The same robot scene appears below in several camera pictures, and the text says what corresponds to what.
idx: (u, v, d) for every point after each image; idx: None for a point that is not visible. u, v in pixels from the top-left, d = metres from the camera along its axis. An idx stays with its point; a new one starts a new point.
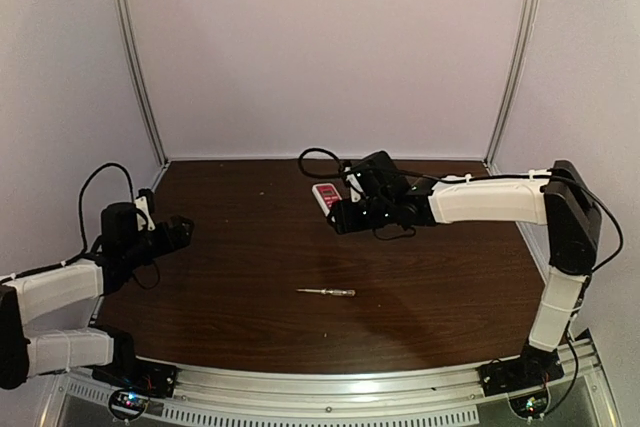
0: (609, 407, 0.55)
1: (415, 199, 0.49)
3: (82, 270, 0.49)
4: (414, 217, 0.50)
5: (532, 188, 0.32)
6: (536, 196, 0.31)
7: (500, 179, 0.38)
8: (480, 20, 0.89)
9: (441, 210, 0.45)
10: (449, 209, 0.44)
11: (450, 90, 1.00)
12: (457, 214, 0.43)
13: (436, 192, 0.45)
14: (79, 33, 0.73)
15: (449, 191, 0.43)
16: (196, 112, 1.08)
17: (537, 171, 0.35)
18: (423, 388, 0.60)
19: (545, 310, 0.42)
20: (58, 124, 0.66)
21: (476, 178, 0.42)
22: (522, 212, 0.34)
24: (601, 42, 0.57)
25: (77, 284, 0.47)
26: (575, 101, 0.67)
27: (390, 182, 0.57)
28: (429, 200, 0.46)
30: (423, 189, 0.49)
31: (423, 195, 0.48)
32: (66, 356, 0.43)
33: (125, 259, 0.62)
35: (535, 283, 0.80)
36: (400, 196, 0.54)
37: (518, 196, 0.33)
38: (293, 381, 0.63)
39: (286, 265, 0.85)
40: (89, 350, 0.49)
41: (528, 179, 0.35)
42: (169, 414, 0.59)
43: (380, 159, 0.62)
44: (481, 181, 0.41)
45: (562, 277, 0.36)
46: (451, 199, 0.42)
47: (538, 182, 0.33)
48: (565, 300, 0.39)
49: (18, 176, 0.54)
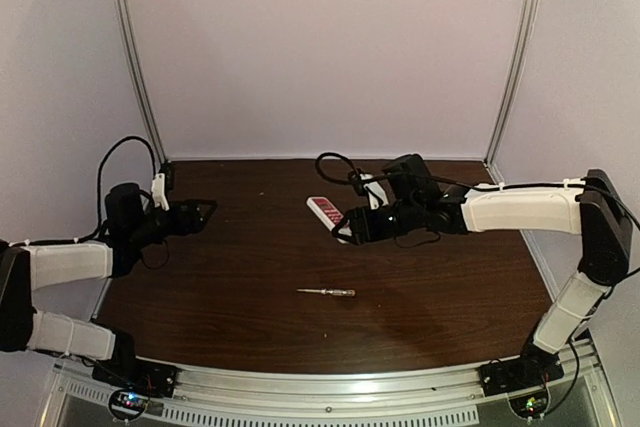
0: (609, 406, 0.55)
1: (448, 207, 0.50)
3: (91, 249, 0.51)
4: (445, 225, 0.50)
5: (566, 197, 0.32)
6: (571, 205, 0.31)
7: (534, 187, 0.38)
8: (481, 23, 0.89)
9: (474, 218, 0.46)
10: (483, 216, 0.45)
11: (450, 92, 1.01)
12: (489, 221, 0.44)
13: (469, 200, 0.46)
14: (79, 30, 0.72)
15: (483, 199, 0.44)
16: (195, 109, 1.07)
17: (571, 180, 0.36)
18: (423, 389, 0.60)
19: (556, 312, 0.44)
20: (56, 123, 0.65)
21: (510, 186, 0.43)
22: (557, 221, 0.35)
24: (602, 51, 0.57)
25: (84, 263, 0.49)
26: (575, 108, 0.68)
27: (423, 186, 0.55)
28: (462, 207, 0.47)
30: (455, 196, 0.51)
31: (457, 203, 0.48)
32: (70, 337, 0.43)
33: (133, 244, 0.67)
35: (534, 283, 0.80)
36: (433, 204, 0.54)
37: (552, 205, 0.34)
38: (294, 381, 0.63)
39: (287, 265, 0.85)
40: (91, 340, 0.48)
41: (562, 188, 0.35)
42: (169, 414, 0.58)
43: (414, 158, 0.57)
44: (515, 190, 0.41)
45: (586, 283, 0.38)
46: (485, 207, 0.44)
47: (572, 191, 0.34)
48: (580, 306, 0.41)
49: (19, 177, 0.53)
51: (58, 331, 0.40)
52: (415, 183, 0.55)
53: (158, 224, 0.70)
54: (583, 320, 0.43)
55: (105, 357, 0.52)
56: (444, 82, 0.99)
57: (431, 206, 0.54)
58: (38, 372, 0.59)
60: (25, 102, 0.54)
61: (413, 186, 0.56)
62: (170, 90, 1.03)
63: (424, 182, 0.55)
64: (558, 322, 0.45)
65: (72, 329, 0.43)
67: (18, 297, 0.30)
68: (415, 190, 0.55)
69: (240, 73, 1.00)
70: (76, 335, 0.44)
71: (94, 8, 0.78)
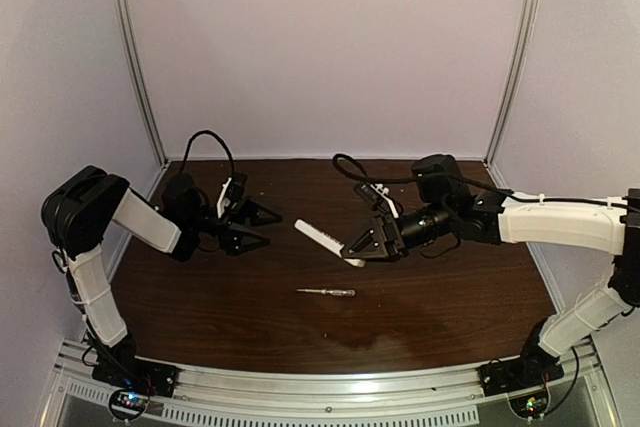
0: (609, 407, 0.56)
1: (482, 214, 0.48)
3: (165, 223, 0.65)
4: (477, 233, 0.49)
5: (610, 217, 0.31)
6: (615, 226, 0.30)
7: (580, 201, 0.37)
8: (481, 23, 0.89)
9: (510, 228, 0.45)
10: (520, 227, 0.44)
11: (450, 92, 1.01)
12: (526, 233, 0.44)
13: (507, 209, 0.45)
14: (78, 31, 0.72)
15: (521, 210, 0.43)
16: (195, 109, 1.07)
17: (614, 197, 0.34)
18: (424, 388, 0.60)
19: (570, 318, 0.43)
20: (55, 123, 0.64)
21: (551, 199, 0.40)
22: (600, 241, 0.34)
24: (602, 52, 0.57)
25: (153, 230, 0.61)
26: (575, 108, 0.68)
27: (455, 190, 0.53)
28: (498, 218, 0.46)
30: (490, 204, 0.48)
31: (492, 211, 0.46)
32: (99, 294, 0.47)
33: (192, 231, 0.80)
35: (533, 283, 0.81)
36: (465, 210, 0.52)
37: (595, 224, 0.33)
38: (294, 381, 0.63)
39: (287, 265, 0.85)
40: (108, 318, 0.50)
41: (605, 206, 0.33)
42: (169, 414, 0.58)
43: (447, 161, 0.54)
44: (559, 203, 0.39)
45: (613, 299, 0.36)
46: (524, 218, 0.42)
47: (618, 211, 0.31)
48: (597, 316, 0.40)
49: (19, 178, 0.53)
51: (96, 278, 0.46)
52: (446, 187, 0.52)
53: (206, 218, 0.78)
54: (596, 329, 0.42)
55: (105, 344, 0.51)
56: (444, 82, 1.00)
57: (463, 213, 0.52)
58: (37, 373, 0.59)
60: (23, 103, 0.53)
61: (443, 189, 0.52)
62: (171, 90, 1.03)
63: (456, 185, 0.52)
64: (567, 326, 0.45)
65: (102, 288, 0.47)
67: (100, 206, 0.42)
68: (446, 194, 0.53)
69: (240, 73, 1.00)
70: (100, 299, 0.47)
71: (93, 7, 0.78)
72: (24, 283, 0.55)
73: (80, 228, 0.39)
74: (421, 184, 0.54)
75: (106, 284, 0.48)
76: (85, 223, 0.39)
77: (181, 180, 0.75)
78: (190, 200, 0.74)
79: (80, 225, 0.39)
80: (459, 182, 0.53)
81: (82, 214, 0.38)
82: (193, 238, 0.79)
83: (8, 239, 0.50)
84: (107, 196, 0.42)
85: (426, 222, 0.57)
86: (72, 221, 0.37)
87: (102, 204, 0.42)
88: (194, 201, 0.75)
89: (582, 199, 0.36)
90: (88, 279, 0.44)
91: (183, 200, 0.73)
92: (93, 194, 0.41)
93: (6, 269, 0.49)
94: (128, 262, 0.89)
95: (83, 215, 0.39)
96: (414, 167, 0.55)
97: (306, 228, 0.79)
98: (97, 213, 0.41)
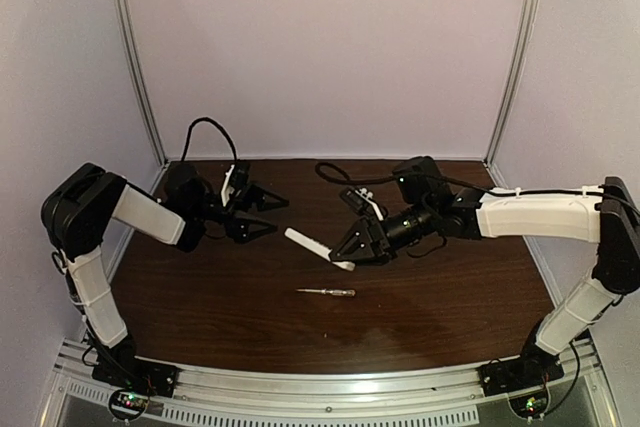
0: (609, 406, 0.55)
1: (461, 211, 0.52)
3: (167, 215, 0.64)
4: (458, 229, 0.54)
5: (585, 205, 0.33)
6: (590, 214, 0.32)
7: (553, 192, 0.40)
8: (481, 23, 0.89)
9: (488, 222, 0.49)
10: (497, 220, 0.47)
11: (450, 92, 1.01)
12: (504, 226, 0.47)
13: (484, 205, 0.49)
14: (79, 31, 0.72)
15: (498, 205, 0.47)
16: (195, 109, 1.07)
17: (589, 187, 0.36)
18: (424, 388, 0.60)
19: (564, 314, 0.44)
20: (56, 124, 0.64)
21: (526, 192, 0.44)
22: (576, 229, 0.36)
24: (602, 52, 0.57)
25: (155, 223, 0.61)
26: (575, 108, 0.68)
27: (435, 189, 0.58)
28: (476, 213, 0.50)
30: (469, 201, 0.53)
31: (470, 207, 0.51)
32: (98, 295, 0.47)
33: (197, 220, 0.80)
35: (533, 283, 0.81)
36: (444, 208, 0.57)
37: (571, 213, 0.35)
38: (294, 381, 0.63)
39: (287, 265, 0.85)
40: (107, 320, 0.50)
41: (580, 195, 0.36)
42: (169, 414, 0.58)
43: (425, 161, 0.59)
44: (532, 195, 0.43)
45: (598, 290, 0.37)
46: (500, 213, 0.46)
47: (591, 199, 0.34)
48: (589, 310, 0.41)
49: (20, 178, 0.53)
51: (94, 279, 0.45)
52: (426, 186, 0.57)
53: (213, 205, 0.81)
54: (590, 323, 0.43)
55: (105, 344, 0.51)
56: (444, 82, 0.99)
57: (443, 210, 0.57)
58: (37, 372, 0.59)
60: (24, 103, 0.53)
61: (424, 189, 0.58)
62: (170, 90, 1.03)
63: (435, 185, 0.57)
64: (563, 324, 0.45)
65: (101, 289, 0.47)
67: (99, 206, 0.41)
68: (427, 194, 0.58)
69: (241, 73, 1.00)
70: (98, 301, 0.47)
71: (94, 7, 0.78)
72: (23, 283, 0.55)
73: (80, 229, 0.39)
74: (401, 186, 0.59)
75: (105, 285, 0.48)
76: (85, 225, 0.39)
77: (182, 169, 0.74)
78: (194, 188, 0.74)
79: (80, 227, 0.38)
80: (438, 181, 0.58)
81: (81, 217, 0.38)
82: (199, 227, 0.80)
83: (8, 239, 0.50)
84: (105, 197, 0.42)
85: (410, 222, 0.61)
86: (70, 224, 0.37)
87: (101, 205, 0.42)
88: (198, 191, 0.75)
89: (559, 189, 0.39)
90: (87, 280, 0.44)
91: (189, 187, 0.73)
92: (91, 195, 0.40)
93: (5, 269, 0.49)
94: (128, 262, 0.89)
95: (82, 217, 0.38)
96: (394, 171, 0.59)
97: (294, 236, 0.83)
98: (95, 213, 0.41)
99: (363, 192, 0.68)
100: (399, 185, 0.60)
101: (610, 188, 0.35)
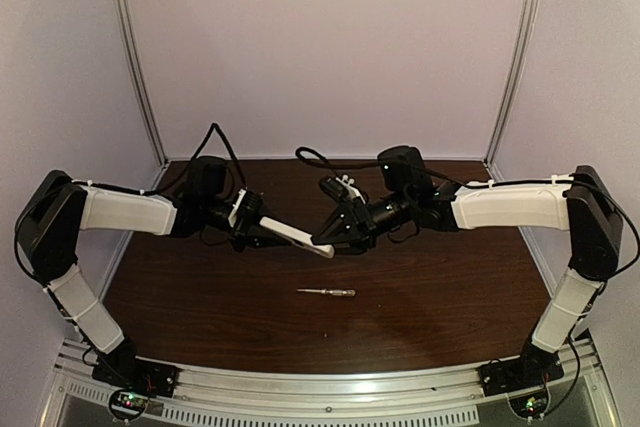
0: (609, 407, 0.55)
1: (438, 205, 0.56)
3: (153, 207, 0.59)
4: (434, 221, 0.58)
5: (554, 194, 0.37)
6: (558, 201, 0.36)
7: (524, 183, 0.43)
8: (480, 24, 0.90)
9: (463, 215, 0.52)
10: (471, 211, 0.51)
11: (449, 92, 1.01)
12: (478, 218, 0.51)
13: (459, 197, 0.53)
14: (78, 31, 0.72)
15: (471, 197, 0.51)
16: (195, 108, 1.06)
17: (559, 176, 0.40)
18: (424, 388, 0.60)
19: (554, 311, 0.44)
20: (54, 123, 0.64)
21: (497, 184, 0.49)
22: (546, 217, 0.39)
24: (602, 52, 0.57)
25: (143, 215, 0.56)
26: (575, 108, 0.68)
27: (417, 180, 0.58)
28: (451, 205, 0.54)
30: (445, 195, 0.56)
31: (445, 201, 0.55)
32: (86, 307, 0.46)
33: (202, 211, 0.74)
35: (533, 283, 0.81)
36: (424, 199, 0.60)
37: (540, 200, 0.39)
38: (294, 381, 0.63)
39: (287, 265, 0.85)
40: (100, 326, 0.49)
41: (550, 183, 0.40)
42: (169, 414, 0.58)
43: (411, 151, 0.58)
44: (500, 186, 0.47)
45: (577, 280, 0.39)
46: (473, 203, 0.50)
47: (559, 187, 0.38)
48: (576, 303, 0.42)
49: (20, 177, 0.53)
51: (79, 294, 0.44)
52: (408, 176, 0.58)
53: (218, 212, 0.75)
54: (578, 318, 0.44)
55: (101, 350, 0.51)
56: (443, 82, 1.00)
57: (422, 203, 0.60)
58: (37, 372, 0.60)
60: (23, 104, 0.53)
61: (407, 179, 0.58)
62: (170, 90, 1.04)
63: (418, 176, 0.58)
64: (556, 322, 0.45)
65: (88, 302, 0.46)
67: (72, 221, 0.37)
68: (409, 184, 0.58)
69: (241, 73, 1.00)
70: (87, 313, 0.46)
71: (94, 8, 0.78)
72: (24, 282, 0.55)
73: (51, 251, 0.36)
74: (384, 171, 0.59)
75: (93, 297, 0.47)
76: (55, 246, 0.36)
77: (211, 158, 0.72)
78: (213, 177, 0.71)
79: (48, 250, 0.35)
80: (422, 172, 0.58)
81: (48, 239, 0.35)
82: (200, 218, 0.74)
83: (8, 239, 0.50)
84: (73, 211, 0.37)
85: (392, 208, 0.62)
86: (37, 249, 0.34)
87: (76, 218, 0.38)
88: (217, 180, 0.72)
89: (531, 179, 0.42)
90: (69, 296, 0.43)
91: (207, 172, 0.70)
92: (54, 212, 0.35)
93: (5, 268, 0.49)
94: (128, 262, 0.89)
95: (49, 240, 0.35)
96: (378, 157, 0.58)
97: (272, 223, 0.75)
98: (71, 229, 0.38)
99: (344, 179, 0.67)
100: (383, 173, 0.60)
101: (581, 177, 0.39)
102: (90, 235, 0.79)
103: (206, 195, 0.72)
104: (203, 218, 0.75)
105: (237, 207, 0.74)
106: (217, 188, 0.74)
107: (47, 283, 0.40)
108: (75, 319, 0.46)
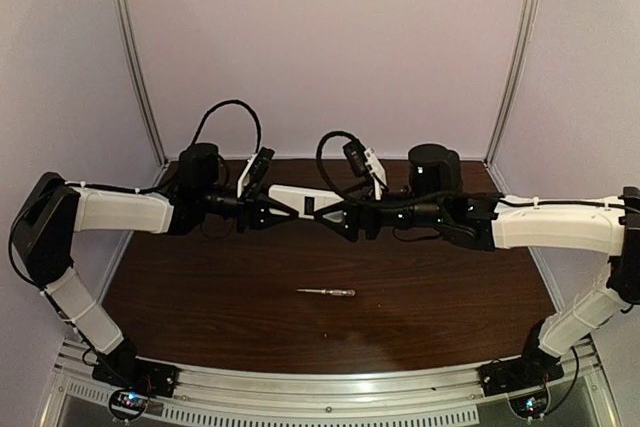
0: (610, 408, 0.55)
1: (475, 222, 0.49)
3: (148, 209, 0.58)
4: (469, 239, 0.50)
5: (609, 219, 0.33)
6: (614, 228, 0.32)
7: (574, 203, 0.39)
8: (479, 24, 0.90)
9: (504, 236, 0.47)
10: (514, 231, 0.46)
11: (449, 93, 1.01)
12: (520, 237, 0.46)
13: (501, 215, 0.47)
14: (77, 31, 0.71)
15: (515, 216, 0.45)
16: (194, 108, 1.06)
17: (611, 200, 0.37)
18: (424, 388, 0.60)
19: (572, 319, 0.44)
20: (53, 122, 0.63)
21: (545, 202, 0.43)
22: (596, 241, 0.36)
24: (603, 53, 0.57)
25: (139, 214, 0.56)
26: (575, 109, 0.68)
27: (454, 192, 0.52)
28: (492, 225, 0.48)
30: (482, 211, 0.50)
31: (484, 218, 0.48)
32: (82, 310, 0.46)
33: (199, 205, 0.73)
35: (532, 283, 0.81)
36: (457, 214, 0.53)
37: (594, 226, 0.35)
38: (295, 382, 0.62)
39: (287, 265, 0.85)
40: (100, 327, 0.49)
41: (602, 207, 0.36)
42: (169, 414, 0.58)
43: (452, 158, 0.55)
44: (550, 205, 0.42)
45: (612, 298, 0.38)
46: (517, 223, 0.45)
47: (614, 212, 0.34)
48: (597, 316, 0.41)
49: (20, 179, 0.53)
51: (75, 296, 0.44)
52: (441, 184, 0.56)
53: (219, 199, 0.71)
54: (595, 327, 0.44)
55: (101, 351, 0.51)
56: (443, 83, 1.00)
57: (456, 216, 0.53)
58: (37, 373, 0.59)
60: (23, 104, 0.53)
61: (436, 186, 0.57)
62: (171, 90, 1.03)
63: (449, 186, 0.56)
64: (566, 326, 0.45)
65: (86, 303, 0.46)
67: (64, 224, 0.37)
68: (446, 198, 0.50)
69: (241, 73, 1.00)
70: (86, 314, 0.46)
71: (94, 8, 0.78)
72: (23, 283, 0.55)
73: (44, 254, 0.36)
74: (416, 175, 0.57)
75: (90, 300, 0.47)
76: (47, 250, 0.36)
77: (202, 148, 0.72)
78: (204, 168, 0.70)
79: (40, 255, 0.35)
80: (457, 179, 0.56)
81: (42, 244, 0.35)
82: (199, 211, 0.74)
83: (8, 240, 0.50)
84: (66, 213, 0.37)
85: (405, 211, 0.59)
86: (30, 252, 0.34)
87: (69, 222, 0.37)
88: (211, 172, 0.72)
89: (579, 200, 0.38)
90: (65, 299, 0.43)
91: (201, 163, 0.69)
92: (46, 217, 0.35)
93: (4, 269, 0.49)
94: (128, 262, 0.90)
95: (43, 245, 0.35)
96: (414, 159, 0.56)
97: (280, 193, 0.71)
98: (64, 233, 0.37)
99: (368, 151, 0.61)
100: (415, 175, 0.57)
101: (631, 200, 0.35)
102: (90, 236, 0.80)
103: (202, 188, 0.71)
104: (201, 211, 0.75)
105: (240, 185, 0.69)
106: (212, 177, 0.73)
107: (43, 288, 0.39)
108: (73, 321, 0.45)
